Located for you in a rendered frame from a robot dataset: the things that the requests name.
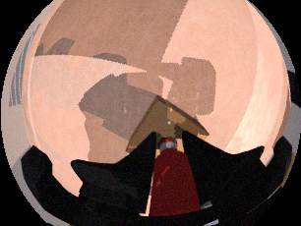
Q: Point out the red marker cap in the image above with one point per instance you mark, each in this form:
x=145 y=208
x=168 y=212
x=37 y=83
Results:
x=172 y=188

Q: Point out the tan square block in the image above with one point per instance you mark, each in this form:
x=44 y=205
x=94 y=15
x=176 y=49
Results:
x=167 y=121

